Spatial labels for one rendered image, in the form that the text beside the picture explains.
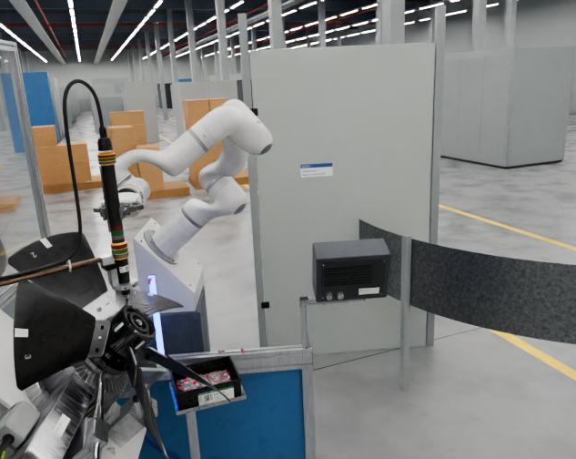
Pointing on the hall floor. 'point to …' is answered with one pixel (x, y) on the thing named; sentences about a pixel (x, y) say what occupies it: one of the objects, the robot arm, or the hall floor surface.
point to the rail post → (308, 413)
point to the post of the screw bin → (193, 435)
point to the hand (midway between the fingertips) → (114, 212)
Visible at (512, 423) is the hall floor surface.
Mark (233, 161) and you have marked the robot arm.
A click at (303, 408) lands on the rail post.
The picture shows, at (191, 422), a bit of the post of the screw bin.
